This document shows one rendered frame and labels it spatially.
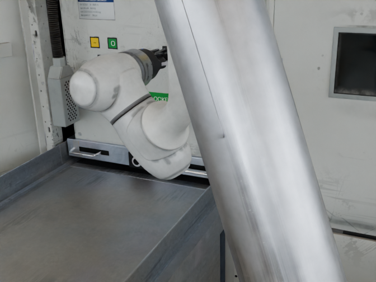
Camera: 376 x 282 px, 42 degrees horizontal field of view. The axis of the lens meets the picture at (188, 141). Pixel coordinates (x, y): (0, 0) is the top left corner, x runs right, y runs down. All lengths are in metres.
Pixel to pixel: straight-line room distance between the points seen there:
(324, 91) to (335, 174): 0.21
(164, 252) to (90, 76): 0.40
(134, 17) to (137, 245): 0.62
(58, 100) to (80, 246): 0.47
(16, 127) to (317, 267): 1.28
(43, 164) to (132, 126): 0.64
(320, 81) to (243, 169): 0.76
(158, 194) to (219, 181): 0.92
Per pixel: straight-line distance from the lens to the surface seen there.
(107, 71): 0.96
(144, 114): 0.95
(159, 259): 1.05
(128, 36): 1.41
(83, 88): 0.95
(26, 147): 1.65
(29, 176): 1.52
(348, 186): 1.25
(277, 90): 0.44
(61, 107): 1.46
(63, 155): 1.63
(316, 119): 1.20
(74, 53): 1.52
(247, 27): 0.44
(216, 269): 1.39
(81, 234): 1.22
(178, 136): 0.94
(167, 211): 1.29
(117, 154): 1.53
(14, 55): 1.57
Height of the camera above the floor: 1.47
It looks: 21 degrees down
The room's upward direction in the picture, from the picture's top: 2 degrees counter-clockwise
